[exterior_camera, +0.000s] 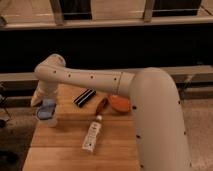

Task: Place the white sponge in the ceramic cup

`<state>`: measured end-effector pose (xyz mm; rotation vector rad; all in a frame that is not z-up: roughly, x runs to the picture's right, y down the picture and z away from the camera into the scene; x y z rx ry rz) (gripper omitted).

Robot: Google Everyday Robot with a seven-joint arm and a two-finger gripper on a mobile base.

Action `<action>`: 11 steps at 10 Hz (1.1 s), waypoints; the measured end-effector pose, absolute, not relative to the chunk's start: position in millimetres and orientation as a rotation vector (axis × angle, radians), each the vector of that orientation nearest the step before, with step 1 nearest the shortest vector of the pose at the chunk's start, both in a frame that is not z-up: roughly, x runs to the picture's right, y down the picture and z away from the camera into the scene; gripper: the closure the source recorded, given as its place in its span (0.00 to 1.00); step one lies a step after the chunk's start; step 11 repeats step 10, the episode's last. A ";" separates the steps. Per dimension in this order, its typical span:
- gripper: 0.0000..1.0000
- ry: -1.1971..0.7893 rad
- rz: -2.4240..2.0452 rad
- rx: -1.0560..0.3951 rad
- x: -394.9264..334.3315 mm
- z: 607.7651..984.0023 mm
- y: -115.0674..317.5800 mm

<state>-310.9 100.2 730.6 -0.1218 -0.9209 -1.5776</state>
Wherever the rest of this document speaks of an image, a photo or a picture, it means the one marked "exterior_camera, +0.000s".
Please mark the orange ceramic cup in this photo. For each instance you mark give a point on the orange ceramic cup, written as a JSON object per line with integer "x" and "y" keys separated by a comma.
{"x": 119, "y": 104}

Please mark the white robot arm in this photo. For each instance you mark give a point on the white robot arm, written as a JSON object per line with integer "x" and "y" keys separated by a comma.
{"x": 155, "y": 105}

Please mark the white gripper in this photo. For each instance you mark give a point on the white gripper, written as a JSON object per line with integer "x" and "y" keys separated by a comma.
{"x": 43, "y": 91}

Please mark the black striped rectangular object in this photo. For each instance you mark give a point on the black striped rectangular object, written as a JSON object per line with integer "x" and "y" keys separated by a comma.
{"x": 84, "y": 97}

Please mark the white tube with cap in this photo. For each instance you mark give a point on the white tube with cap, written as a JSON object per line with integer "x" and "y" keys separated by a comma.
{"x": 90, "y": 139}

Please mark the brown wooden handle tool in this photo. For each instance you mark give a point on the brown wooden handle tool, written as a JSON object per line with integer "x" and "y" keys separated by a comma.
{"x": 101, "y": 105}

